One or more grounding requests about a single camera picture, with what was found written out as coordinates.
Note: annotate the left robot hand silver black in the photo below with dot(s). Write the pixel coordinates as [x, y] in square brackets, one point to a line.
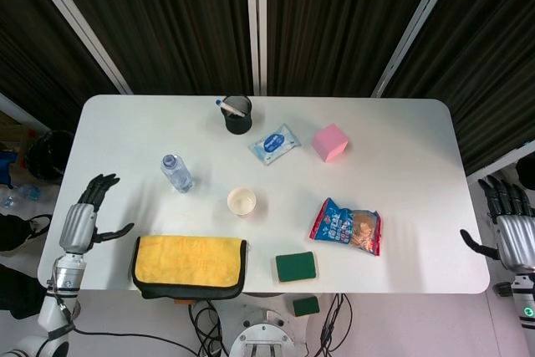
[79, 223]

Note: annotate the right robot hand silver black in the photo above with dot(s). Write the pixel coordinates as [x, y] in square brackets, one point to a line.
[516, 236]

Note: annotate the clear plastic water bottle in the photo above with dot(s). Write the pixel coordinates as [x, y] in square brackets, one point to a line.
[177, 173]

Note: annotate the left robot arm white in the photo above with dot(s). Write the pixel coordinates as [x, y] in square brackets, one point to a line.
[58, 290]

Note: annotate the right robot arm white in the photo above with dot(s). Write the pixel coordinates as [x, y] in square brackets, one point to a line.
[526, 311]

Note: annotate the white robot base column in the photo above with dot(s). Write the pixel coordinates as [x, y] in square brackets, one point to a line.
[261, 336]

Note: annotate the white paper cup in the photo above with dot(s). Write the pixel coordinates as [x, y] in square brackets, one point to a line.
[241, 202]

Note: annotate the black foot pedal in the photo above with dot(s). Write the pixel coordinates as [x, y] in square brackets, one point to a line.
[502, 289]

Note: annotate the black equipment stand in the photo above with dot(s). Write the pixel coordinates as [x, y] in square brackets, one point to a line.
[526, 169]

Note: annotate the black trash bin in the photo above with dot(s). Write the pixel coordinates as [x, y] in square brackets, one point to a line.
[46, 156]

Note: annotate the yellow cloth with black edge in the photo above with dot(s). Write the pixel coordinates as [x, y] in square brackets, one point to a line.
[188, 258]

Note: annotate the brown cardboard box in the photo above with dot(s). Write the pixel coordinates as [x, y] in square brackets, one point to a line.
[12, 129]

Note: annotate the blue red snack bag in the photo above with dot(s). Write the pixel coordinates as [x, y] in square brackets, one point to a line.
[342, 225]

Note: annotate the black pleated curtain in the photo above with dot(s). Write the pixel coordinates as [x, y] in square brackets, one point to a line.
[167, 18]
[334, 18]
[493, 60]
[25, 39]

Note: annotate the black mesh pen holder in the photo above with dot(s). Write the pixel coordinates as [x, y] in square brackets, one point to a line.
[239, 123]

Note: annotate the blue white marker pen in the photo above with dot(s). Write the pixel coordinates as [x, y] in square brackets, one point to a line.
[230, 108]

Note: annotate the pink foam cube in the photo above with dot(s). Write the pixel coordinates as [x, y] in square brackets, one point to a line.
[329, 143]

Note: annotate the blue white wet wipes pack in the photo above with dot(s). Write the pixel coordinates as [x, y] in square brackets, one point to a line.
[273, 144]

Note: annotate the green yellow scouring sponge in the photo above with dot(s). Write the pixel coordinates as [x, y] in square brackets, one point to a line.
[296, 267]

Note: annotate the white frame post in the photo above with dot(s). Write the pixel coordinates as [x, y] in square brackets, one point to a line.
[418, 27]
[79, 22]
[256, 22]

